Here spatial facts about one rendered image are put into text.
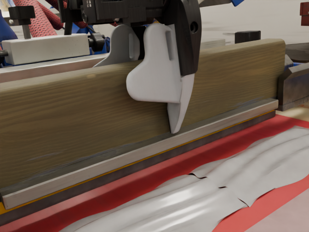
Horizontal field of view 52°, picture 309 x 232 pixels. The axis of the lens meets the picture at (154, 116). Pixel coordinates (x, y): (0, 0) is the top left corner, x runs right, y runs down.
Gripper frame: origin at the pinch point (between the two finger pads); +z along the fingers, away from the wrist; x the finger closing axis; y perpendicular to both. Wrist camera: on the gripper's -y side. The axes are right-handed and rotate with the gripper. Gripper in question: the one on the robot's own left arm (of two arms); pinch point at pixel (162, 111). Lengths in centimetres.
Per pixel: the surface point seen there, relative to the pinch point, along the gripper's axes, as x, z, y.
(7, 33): -79, -7, -4
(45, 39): -27.7, -6.4, 1.1
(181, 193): 6.0, 4.8, 3.1
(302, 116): 1.9, 5.5, -21.6
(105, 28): -390, 3, -200
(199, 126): 2.7, 1.5, -2.2
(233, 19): -160, -1, -200
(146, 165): 0.5, 4.5, 2.6
